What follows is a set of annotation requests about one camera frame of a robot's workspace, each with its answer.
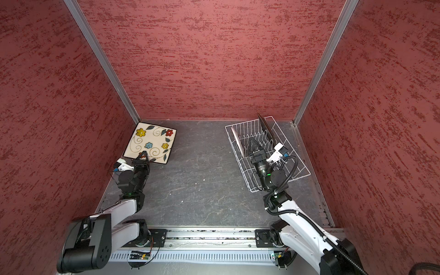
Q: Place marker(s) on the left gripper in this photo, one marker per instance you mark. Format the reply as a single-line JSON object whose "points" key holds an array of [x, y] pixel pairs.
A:
{"points": [[138, 162]]}

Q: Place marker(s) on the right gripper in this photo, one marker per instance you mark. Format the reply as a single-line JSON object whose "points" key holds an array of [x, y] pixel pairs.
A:
{"points": [[258, 155]]}

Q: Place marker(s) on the floral square plate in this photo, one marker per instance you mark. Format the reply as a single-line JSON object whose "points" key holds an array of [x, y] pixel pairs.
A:
{"points": [[156, 141]]}

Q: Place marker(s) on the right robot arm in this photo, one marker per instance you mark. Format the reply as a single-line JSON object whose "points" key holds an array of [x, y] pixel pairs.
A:
{"points": [[324, 252]]}

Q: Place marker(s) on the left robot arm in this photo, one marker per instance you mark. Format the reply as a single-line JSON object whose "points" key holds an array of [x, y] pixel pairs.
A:
{"points": [[91, 240]]}

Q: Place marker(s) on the black plate yellow rim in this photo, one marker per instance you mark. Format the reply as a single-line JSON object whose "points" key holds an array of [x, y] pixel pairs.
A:
{"points": [[266, 128]]}

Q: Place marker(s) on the white round bowl plate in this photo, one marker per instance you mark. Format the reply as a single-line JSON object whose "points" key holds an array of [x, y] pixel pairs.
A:
{"points": [[238, 142]]}

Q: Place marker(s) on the left corner aluminium profile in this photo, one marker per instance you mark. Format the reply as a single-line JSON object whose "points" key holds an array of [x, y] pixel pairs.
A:
{"points": [[80, 19]]}

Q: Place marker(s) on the corner aluminium profile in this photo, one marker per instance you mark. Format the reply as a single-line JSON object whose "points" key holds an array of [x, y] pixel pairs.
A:
{"points": [[80, 19], [339, 28]]}

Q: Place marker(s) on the right corner aluminium profile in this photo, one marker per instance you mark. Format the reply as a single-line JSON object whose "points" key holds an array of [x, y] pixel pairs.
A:
{"points": [[339, 28]]}

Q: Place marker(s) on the white wire dish rack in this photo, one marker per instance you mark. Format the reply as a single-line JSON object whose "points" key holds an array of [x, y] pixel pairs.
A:
{"points": [[271, 154]]}

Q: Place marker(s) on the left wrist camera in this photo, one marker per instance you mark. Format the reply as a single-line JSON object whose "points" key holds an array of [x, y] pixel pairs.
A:
{"points": [[121, 165]]}

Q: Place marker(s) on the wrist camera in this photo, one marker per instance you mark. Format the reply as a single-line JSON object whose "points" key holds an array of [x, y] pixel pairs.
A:
{"points": [[121, 165], [279, 153]]}

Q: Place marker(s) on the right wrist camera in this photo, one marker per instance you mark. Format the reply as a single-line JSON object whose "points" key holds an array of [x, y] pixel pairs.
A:
{"points": [[279, 153]]}

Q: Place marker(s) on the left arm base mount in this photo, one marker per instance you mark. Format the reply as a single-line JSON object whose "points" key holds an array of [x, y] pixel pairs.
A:
{"points": [[156, 239]]}

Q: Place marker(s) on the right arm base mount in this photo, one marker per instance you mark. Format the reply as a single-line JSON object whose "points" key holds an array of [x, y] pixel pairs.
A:
{"points": [[268, 238]]}

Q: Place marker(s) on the aluminium front rail frame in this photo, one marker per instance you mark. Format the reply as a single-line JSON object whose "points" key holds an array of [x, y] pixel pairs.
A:
{"points": [[209, 246]]}

